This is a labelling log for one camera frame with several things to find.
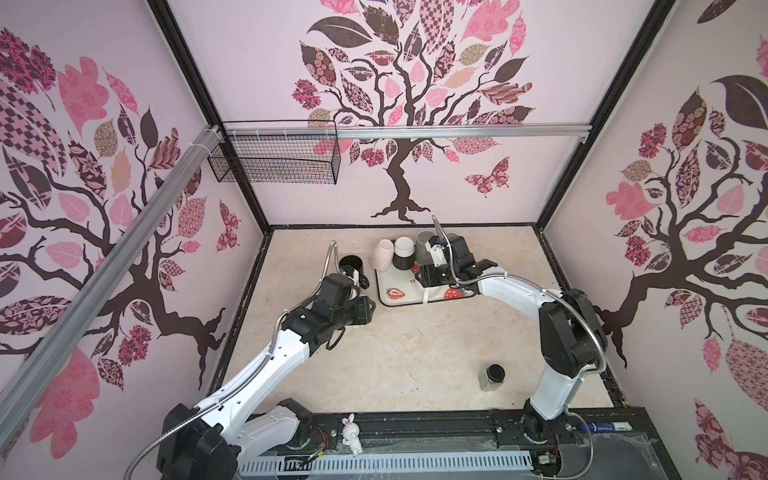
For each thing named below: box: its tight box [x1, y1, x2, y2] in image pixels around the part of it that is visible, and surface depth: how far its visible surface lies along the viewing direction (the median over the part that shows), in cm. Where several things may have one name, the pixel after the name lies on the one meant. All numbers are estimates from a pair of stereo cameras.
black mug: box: [338, 255, 370, 289], surface depth 100 cm
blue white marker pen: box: [579, 421, 633, 432], surface depth 75 cm
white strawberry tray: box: [375, 264, 475, 307], surface depth 102 cm
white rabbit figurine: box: [342, 413, 363, 457], surface depth 73 cm
